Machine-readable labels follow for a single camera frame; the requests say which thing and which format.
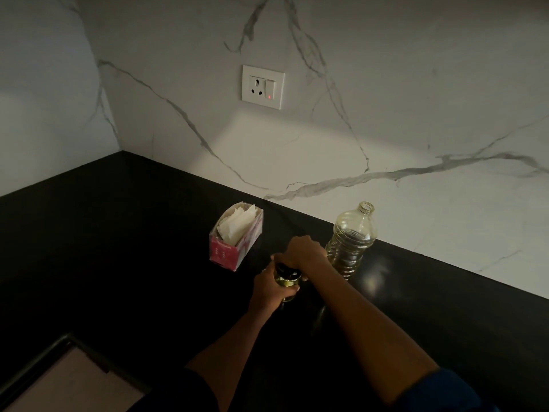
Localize person's right hand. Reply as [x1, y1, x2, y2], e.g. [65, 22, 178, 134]
[270, 235, 331, 278]

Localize person's left hand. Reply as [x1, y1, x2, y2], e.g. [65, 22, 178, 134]
[249, 260, 301, 314]

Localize small glass oil dispenser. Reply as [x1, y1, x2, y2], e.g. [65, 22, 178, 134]
[274, 276, 302, 303]

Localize black small bottle cap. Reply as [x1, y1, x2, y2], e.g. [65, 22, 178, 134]
[274, 261, 303, 282]

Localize large clear plastic oil bottle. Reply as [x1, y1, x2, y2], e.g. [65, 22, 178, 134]
[325, 201, 378, 280]

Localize person's left forearm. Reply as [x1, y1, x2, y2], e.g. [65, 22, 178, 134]
[185, 302, 280, 412]

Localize person's right forearm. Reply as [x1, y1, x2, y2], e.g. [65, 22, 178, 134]
[300, 261, 440, 406]

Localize black countertop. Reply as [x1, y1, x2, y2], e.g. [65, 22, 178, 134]
[0, 150, 549, 412]

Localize pink tissue box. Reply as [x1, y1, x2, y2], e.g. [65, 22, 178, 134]
[209, 201, 265, 272]

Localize white tissues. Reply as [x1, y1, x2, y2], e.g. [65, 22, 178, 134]
[216, 204, 258, 247]

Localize blue right shirt sleeve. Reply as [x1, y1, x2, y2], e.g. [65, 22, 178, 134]
[392, 367, 500, 412]

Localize white wall socket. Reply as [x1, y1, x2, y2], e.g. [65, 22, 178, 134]
[241, 65, 286, 111]

